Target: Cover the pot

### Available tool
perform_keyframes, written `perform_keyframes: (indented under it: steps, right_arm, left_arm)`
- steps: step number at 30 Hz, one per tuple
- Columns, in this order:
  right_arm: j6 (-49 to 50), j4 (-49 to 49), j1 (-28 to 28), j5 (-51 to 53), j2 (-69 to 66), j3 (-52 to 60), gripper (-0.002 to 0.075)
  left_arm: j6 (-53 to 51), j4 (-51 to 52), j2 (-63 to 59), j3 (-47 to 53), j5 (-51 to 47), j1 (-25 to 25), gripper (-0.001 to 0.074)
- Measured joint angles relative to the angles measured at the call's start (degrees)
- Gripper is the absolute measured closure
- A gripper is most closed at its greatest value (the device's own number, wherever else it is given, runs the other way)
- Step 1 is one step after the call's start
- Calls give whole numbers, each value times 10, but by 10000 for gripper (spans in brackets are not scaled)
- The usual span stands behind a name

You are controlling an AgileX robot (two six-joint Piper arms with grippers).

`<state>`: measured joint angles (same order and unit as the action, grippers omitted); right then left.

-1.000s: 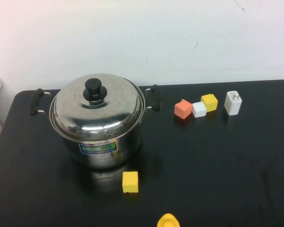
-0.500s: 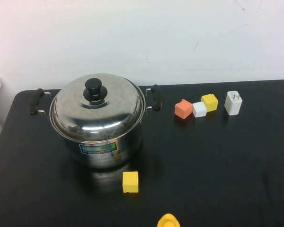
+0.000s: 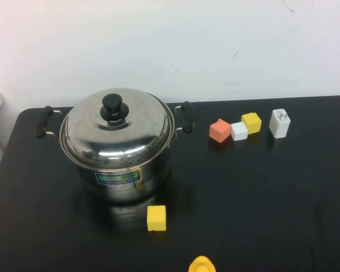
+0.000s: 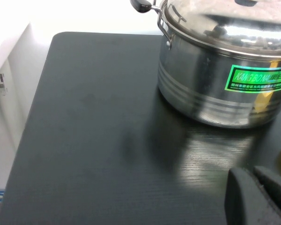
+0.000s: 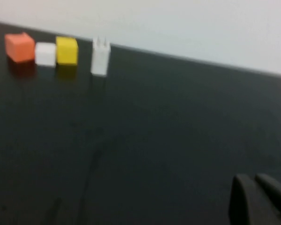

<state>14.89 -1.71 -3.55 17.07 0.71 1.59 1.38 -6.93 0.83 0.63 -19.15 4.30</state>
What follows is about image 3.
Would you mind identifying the steel lid with black knob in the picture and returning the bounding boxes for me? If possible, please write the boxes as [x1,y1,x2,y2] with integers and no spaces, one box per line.
[59,87,176,172]

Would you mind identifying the orange foam cube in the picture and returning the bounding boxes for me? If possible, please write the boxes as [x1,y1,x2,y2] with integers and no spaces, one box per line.
[209,118,232,142]

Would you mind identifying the white foam cube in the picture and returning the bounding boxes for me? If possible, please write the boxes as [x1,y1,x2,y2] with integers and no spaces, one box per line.
[230,121,249,142]

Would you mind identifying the yellow foam cube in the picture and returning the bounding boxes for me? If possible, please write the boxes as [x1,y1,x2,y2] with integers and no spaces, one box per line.
[146,205,167,232]
[241,112,262,135]

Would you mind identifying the white power adapter plug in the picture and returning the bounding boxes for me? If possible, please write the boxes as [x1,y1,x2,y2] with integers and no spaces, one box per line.
[269,109,291,139]

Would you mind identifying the yellow rounded plastic object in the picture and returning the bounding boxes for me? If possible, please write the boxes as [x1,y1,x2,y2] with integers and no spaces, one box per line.
[188,256,216,272]

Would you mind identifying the stainless steel pot black handles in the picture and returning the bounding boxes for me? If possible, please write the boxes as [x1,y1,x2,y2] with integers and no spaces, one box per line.
[35,101,194,202]

